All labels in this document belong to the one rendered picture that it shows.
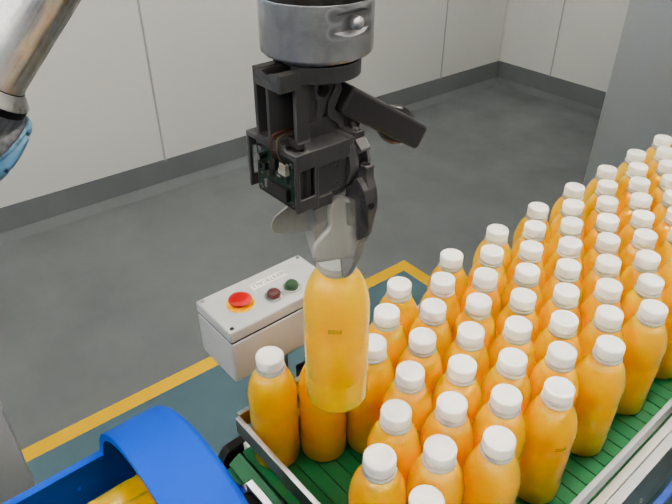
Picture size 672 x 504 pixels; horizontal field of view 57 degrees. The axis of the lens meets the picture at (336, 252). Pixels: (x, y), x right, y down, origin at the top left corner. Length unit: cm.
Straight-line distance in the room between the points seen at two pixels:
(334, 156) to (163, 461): 31
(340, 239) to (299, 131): 11
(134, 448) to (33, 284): 254
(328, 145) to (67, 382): 214
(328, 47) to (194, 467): 37
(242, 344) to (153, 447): 36
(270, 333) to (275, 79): 55
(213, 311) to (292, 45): 56
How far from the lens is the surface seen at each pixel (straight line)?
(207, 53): 367
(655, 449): 113
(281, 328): 97
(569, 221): 122
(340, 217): 55
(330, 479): 98
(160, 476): 59
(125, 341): 266
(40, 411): 249
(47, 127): 343
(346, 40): 47
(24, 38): 112
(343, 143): 51
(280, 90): 48
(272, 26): 48
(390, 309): 93
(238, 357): 95
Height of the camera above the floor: 170
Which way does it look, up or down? 34 degrees down
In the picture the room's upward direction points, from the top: straight up
